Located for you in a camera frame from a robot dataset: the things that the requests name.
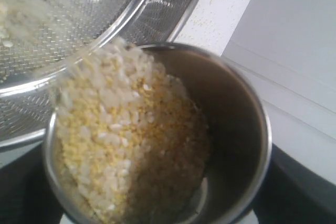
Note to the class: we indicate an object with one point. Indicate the round steel mesh sieve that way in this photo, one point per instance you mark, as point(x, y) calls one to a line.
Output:
point(27, 68)

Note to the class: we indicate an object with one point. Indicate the yellow granular grain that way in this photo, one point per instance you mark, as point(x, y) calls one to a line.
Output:
point(123, 141)

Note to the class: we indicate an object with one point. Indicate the white square plastic tray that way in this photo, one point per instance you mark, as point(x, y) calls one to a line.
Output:
point(8, 157)

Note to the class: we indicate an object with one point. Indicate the white cabinet with doors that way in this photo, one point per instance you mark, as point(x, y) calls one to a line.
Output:
point(286, 48)

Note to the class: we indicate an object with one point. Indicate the stainless steel cup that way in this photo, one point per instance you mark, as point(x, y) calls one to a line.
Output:
point(236, 129)

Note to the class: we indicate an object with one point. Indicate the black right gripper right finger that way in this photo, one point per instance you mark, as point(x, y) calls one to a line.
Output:
point(293, 194)

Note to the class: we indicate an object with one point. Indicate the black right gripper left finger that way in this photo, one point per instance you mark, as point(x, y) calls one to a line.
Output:
point(25, 194)

